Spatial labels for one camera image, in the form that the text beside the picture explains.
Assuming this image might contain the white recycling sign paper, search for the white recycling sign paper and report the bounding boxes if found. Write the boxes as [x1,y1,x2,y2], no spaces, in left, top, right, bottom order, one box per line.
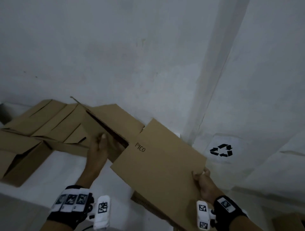
[205,135,241,165]

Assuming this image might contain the person's left forearm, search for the person's left forearm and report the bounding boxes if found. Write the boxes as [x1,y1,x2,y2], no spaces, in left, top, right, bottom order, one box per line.
[39,219,72,231]

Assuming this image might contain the black left wristband white markers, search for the black left wristband white markers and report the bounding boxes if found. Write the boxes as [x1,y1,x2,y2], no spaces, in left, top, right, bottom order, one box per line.
[47,185,95,230]

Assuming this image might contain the black wristband white markers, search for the black wristband white markers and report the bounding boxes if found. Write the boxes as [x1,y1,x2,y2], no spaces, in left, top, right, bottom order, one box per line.
[213,195,249,231]
[47,185,95,230]

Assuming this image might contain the person's right forearm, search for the person's right forearm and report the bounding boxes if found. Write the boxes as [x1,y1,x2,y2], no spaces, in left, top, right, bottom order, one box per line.
[237,216,263,231]

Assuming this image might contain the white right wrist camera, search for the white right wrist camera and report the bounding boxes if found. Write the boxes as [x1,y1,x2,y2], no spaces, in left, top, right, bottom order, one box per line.
[196,201,216,230]

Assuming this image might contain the person's left hand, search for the person's left hand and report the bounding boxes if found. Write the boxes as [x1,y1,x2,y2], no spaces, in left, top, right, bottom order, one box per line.
[76,133,109,189]

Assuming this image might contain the white table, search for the white table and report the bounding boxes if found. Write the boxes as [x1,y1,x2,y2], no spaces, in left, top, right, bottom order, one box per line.
[0,102,181,231]

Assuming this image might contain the person's right hand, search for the person's right hand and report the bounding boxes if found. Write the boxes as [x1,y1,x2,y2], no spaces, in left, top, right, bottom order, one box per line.
[192,167,225,205]

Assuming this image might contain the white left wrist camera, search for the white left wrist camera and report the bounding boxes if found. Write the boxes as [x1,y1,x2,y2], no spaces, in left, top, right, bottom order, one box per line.
[93,195,111,230]

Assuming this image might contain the row of brown cardboard boxes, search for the row of brown cardboard boxes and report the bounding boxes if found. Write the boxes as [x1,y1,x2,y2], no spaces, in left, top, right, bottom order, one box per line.
[0,99,96,187]

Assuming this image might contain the green-lined brown cardboard box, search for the green-lined brown cardboard box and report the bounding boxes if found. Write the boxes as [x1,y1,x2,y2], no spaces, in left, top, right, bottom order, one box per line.
[70,96,207,231]

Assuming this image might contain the open brown carton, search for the open brown carton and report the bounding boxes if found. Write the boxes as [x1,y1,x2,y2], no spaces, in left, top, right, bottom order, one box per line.
[271,213,305,231]

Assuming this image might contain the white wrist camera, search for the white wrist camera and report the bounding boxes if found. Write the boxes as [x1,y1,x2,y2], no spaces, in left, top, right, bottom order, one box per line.
[93,195,111,230]
[196,201,216,230]

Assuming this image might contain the black right wristband white markers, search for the black right wristband white markers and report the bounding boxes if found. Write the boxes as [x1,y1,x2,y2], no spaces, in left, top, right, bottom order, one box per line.
[213,195,249,231]

